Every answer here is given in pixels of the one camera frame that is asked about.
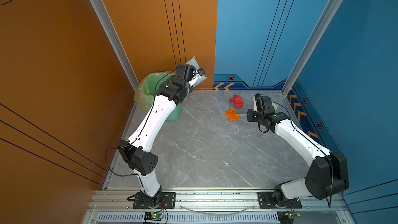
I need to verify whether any grey-blue dustpan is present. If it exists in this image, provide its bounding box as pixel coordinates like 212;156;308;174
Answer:
187;57;200;69

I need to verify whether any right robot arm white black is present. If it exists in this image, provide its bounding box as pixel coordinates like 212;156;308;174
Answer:
247;93;349;208

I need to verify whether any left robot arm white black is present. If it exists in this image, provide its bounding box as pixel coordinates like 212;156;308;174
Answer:
117;63;205;207

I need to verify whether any light green paper scrap far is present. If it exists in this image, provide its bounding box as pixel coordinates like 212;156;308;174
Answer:
272;102;278;112

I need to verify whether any red paper scrap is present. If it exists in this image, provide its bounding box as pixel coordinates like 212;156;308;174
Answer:
229;95;244;108

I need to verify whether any orange paper scrap centre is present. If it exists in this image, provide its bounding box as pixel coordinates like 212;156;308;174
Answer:
225;108;241;121

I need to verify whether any yellow plastic bin liner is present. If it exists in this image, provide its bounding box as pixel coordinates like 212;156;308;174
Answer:
134;71;175;113

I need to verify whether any green trash bin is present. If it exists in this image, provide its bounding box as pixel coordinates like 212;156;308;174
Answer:
144;74;183;121

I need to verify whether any right circuit board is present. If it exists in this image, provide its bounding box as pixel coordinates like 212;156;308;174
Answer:
277;212;301;224

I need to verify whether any circuit board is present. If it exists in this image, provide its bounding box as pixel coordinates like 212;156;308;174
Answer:
277;212;301;224
143;212;166;224

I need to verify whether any left circuit board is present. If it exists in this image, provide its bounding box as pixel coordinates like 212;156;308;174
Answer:
143;212;166;224

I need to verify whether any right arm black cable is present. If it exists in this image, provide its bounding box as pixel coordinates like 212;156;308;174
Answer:
257;101;335;207

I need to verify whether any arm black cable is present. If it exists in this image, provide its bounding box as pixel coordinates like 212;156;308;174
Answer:
257;101;335;207
105;71;178;177

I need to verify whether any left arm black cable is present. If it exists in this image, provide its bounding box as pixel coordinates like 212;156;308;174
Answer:
105;71;178;177

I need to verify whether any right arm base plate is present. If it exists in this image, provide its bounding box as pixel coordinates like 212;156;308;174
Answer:
257;191;302;209

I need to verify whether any aluminium mounting rail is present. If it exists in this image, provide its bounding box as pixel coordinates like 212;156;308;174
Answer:
83;188;355;224

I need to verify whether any left aluminium corner post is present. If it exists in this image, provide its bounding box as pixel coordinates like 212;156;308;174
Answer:
89;0;139;91

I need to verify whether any aluminium corner post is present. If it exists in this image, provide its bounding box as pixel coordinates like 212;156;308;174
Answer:
282;0;343;96
89;0;139;91

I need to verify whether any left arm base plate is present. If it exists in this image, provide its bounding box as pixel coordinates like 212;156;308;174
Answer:
133;192;177;209

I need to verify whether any right aluminium corner post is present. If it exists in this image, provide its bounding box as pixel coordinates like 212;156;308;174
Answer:
282;0;343;96

